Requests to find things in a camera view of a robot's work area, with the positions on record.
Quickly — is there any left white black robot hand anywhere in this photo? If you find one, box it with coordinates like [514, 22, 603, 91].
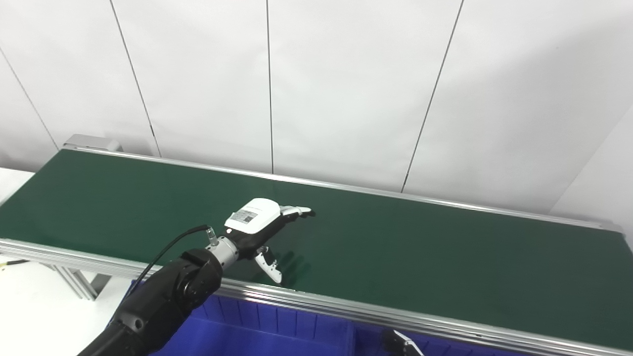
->
[224, 198, 316, 284]

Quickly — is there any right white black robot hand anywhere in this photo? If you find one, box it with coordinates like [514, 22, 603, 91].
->
[381, 329, 426, 356]

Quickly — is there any blue plastic bin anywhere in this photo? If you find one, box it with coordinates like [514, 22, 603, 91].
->
[354, 324, 525, 356]
[130, 279, 357, 356]

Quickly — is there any grey conveyor motor housing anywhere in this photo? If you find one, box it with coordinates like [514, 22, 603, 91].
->
[63, 134, 123, 152]

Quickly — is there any aluminium conveyor leg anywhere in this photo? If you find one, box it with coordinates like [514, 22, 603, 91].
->
[42, 262, 112, 301]

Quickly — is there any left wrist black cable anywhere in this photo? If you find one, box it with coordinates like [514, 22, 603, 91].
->
[136, 225, 218, 292]

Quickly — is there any green conveyor belt aluminium frame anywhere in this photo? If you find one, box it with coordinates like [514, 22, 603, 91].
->
[0, 146, 633, 356]

